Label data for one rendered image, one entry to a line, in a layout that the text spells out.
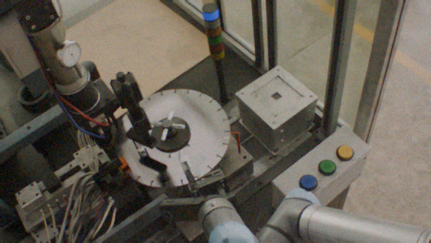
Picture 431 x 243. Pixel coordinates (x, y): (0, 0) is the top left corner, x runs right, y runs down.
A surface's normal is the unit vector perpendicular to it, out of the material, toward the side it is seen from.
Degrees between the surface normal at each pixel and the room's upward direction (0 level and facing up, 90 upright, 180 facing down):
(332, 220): 34
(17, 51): 90
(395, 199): 0
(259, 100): 0
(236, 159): 0
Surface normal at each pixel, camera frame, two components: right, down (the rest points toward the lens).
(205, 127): -0.11, -0.59
